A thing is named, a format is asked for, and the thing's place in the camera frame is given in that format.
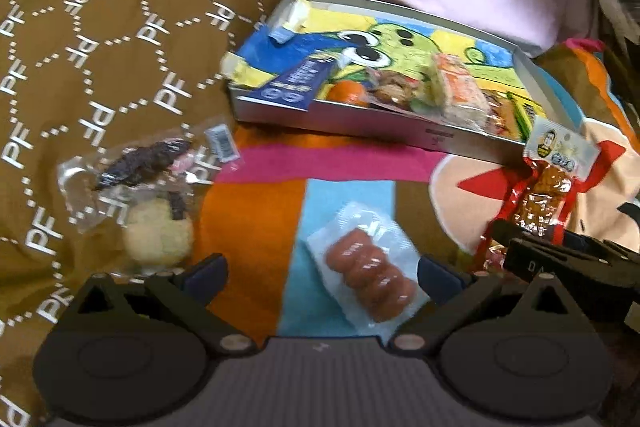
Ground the brown snack packet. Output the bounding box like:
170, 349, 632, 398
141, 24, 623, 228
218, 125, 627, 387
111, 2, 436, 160
366, 66, 427, 108

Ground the red chicken foot packet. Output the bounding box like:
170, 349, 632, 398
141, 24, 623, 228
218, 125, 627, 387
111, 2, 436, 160
472, 117, 602, 276

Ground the brown patterned pillow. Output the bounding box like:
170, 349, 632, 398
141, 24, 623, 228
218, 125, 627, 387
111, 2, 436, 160
0, 0, 287, 427

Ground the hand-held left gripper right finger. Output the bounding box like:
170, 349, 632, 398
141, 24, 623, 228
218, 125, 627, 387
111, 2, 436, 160
389, 254, 567, 354

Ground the clear cookie packet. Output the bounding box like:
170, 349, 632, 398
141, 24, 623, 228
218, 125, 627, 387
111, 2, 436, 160
57, 122, 247, 269

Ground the orange and white snack packet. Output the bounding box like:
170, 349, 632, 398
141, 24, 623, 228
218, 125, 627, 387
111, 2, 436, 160
431, 53, 494, 128

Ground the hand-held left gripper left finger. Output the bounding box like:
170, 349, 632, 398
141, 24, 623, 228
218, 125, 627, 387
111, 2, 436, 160
74, 253, 259, 354

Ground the clear sausage packet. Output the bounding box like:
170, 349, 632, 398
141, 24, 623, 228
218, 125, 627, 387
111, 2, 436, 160
304, 201, 419, 334

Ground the blue snack packet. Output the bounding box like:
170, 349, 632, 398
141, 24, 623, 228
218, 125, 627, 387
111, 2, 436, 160
248, 51, 337, 113

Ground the cartoon printed cardboard box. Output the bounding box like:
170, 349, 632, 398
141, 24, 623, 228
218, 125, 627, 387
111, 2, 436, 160
227, 0, 584, 166

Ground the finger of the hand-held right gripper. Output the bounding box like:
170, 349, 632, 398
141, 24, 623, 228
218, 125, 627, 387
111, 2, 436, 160
491, 219, 608, 253
504, 237, 640, 294

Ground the orange tangerine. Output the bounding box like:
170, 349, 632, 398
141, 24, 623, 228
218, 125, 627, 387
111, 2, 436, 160
327, 80, 369, 106

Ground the green printed snack packet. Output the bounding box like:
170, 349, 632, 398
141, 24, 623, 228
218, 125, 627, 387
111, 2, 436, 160
487, 88, 547, 142

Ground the colourful printed blanket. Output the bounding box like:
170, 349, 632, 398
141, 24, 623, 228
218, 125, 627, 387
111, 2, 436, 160
191, 36, 640, 344

